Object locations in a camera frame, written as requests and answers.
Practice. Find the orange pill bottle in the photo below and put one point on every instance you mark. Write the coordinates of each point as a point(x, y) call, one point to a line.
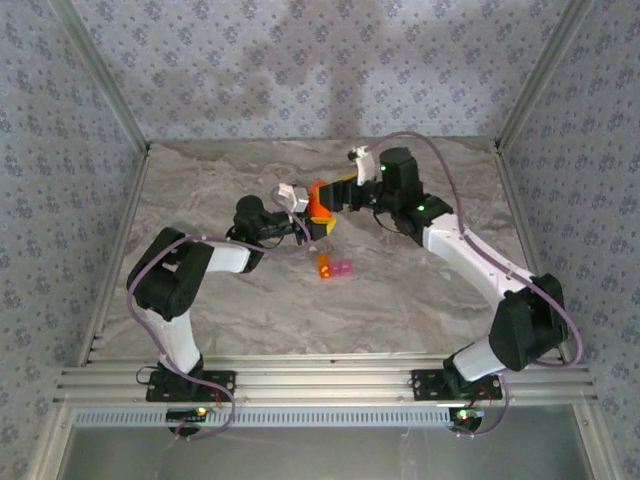
point(320, 205)

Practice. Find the orange pill box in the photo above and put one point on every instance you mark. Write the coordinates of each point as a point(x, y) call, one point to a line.
point(325, 270)

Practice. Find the pink pill box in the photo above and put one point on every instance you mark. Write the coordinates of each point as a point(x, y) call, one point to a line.
point(344, 270)

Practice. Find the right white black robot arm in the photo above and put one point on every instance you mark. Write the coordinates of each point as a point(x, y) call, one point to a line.
point(465, 250)

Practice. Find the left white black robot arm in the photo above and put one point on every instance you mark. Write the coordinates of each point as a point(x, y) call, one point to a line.
point(165, 280)

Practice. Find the left circuit board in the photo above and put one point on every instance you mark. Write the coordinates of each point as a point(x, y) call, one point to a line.
point(185, 414)

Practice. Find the circuit board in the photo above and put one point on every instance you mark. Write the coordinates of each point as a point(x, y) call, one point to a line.
point(467, 416)
point(185, 414)

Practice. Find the right circuit board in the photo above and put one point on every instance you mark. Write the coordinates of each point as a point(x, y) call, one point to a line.
point(467, 416)

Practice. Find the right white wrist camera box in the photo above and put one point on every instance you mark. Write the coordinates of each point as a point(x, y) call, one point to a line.
point(364, 167)

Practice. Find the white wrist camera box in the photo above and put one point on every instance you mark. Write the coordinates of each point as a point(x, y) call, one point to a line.
point(295, 200)
point(364, 167)

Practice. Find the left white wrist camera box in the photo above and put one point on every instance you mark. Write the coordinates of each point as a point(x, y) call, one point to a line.
point(295, 200)

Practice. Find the aluminium table side rail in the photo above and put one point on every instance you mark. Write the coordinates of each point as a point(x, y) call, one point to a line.
point(514, 200)
point(133, 200)

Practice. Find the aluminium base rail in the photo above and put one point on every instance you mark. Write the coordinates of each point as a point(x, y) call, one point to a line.
point(320, 380)

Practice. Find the aluminium frame post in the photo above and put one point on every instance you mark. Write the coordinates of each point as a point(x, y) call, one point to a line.
point(105, 75)
point(541, 75)

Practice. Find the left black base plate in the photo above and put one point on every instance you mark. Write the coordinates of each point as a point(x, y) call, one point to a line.
point(220, 382)

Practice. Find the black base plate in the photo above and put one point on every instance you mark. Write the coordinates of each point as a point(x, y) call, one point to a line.
point(425, 385)
point(220, 382)

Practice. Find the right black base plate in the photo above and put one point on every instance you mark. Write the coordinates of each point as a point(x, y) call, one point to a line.
point(425, 385)

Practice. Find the aluminium frame leg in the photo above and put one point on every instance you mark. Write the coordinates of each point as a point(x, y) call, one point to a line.
point(55, 445)
point(592, 445)

